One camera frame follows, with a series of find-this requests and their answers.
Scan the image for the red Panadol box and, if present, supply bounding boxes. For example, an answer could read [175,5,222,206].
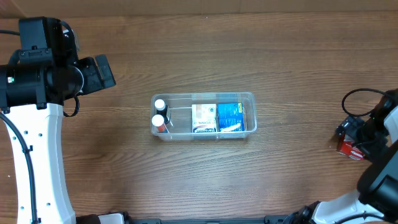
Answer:
[336,134,364,161]

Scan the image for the black tube white cap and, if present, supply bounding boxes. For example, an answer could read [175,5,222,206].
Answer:
[154,99,170,124]

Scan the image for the orange tube white cap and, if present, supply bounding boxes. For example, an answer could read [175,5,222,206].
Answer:
[151,114,169,133]

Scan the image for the clear plastic container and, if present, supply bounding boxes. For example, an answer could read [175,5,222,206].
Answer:
[150,92,257,141]

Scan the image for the white Hansaplast plaster box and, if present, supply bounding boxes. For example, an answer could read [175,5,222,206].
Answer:
[192,104,217,133]

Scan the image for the blue medicine box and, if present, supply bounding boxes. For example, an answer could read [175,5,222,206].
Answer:
[217,103,244,132]

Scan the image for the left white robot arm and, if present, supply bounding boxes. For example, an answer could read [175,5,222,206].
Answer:
[1,55,125,223]

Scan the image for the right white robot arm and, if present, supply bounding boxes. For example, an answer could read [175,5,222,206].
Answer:
[309,90,397,223]

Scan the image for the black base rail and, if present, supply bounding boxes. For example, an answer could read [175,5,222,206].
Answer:
[76,206,315,224]

